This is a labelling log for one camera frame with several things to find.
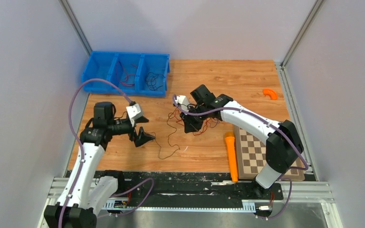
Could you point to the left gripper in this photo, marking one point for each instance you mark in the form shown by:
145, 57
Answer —
143, 137

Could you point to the orange cylinder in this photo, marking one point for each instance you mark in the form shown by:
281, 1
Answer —
230, 145

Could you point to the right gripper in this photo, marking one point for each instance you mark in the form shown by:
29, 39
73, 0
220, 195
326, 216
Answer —
190, 126

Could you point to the orange curved piece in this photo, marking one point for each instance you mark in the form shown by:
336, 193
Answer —
270, 93

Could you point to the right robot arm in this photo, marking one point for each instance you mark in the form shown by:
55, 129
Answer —
282, 141

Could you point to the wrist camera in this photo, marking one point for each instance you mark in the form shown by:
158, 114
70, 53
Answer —
134, 112
181, 101

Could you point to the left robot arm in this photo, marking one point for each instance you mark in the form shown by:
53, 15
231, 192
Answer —
78, 205

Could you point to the wooden chessboard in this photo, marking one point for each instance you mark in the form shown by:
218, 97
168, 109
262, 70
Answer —
250, 154

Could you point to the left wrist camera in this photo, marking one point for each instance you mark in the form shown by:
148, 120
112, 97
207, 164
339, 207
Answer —
134, 112

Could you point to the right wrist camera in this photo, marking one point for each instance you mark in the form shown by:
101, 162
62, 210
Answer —
181, 101

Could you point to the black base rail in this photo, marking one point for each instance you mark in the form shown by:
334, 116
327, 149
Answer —
193, 190

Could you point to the blue three-compartment bin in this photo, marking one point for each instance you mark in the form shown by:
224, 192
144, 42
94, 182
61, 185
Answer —
143, 74

